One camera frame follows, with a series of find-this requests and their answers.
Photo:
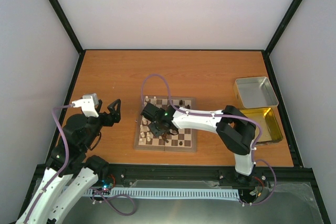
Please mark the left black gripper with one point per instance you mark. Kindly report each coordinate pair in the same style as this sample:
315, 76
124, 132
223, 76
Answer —
116, 115

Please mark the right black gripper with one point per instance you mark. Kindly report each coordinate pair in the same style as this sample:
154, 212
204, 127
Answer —
156, 132

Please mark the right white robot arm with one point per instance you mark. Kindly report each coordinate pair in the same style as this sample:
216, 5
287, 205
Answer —
237, 132

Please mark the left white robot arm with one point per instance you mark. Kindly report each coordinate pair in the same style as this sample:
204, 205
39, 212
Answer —
69, 172

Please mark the pile of dark chess pieces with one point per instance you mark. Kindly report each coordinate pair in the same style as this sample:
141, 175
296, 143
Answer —
164, 138

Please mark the row of white chess pieces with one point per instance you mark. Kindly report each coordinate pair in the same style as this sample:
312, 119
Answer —
145, 135

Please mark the wooden folding chess board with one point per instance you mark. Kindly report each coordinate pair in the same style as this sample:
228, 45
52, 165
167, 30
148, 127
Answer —
187, 136

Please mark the silver tin lid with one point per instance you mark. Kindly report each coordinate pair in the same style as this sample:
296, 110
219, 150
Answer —
255, 92

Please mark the gold tin box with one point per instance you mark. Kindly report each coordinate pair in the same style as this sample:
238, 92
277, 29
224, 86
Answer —
265, 117

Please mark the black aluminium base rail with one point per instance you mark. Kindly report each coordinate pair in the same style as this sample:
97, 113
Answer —
127, 175

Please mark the light blue cable duct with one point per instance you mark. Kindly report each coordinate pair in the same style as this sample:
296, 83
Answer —
173, 193

